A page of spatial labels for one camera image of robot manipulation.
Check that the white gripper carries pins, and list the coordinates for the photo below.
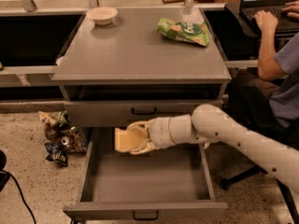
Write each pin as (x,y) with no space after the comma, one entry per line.
(159,132)

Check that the yellow sponge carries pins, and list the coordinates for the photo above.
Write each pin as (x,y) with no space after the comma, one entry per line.
(126,140)

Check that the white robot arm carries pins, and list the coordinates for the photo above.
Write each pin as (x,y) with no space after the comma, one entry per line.
(208,124)

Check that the person's left forearm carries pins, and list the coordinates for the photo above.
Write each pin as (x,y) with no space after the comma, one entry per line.
(268,68)

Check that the open grey middle drawer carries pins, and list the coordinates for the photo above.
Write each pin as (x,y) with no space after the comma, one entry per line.
(174,181)

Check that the closed grey top drawer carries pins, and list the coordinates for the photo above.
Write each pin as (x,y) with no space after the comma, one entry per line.
(118,113)

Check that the person's left hand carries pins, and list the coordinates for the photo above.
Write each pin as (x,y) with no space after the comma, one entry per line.
(266,21)

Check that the person's right hand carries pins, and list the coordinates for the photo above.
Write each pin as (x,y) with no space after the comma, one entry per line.
(291,9)

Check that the soda can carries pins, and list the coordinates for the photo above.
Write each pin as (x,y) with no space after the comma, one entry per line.
(65,140)

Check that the pile of crumpled snack bags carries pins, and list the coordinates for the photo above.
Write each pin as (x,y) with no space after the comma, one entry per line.
(57,128)

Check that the blue crumpled snack bag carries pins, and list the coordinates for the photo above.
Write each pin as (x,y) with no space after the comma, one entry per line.
(56,153)

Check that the green snack bag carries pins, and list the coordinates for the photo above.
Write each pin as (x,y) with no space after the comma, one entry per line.
(183,31)

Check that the white bowl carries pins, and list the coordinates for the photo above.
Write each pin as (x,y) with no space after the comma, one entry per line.
(102,15)

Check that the wooden stick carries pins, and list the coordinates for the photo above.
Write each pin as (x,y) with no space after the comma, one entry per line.
(172,1)

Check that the black device at left edge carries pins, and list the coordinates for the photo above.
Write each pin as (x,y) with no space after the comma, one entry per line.
(4,176)

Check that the seated person in blue shirt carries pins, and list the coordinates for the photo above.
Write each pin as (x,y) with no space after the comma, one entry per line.
(282,93)

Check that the black laptop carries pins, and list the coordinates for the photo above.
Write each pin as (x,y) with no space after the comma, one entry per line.
(286,25)

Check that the black top drawer handle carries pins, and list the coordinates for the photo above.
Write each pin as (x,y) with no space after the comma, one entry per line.
(137,112)

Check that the black drawer handle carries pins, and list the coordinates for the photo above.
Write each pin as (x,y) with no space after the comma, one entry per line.
(137,112)
(145,215)

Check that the black middle drawer handle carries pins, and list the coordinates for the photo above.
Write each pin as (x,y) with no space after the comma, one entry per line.
(145,215)

